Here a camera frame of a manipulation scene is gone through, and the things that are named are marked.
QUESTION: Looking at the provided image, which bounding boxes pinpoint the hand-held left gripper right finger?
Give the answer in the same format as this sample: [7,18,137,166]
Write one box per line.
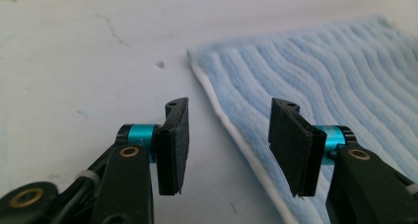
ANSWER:
[267,97,418,224]

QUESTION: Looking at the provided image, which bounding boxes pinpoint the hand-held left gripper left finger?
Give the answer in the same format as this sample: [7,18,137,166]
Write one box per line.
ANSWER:
[89,97,190,224]

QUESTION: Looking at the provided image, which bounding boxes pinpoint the blue striped towel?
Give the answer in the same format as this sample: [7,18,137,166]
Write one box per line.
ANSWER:
[186,15,418,224]

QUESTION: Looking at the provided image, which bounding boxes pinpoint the thin black gripper wire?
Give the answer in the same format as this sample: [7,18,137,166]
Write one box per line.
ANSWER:
[59,170,101,224]

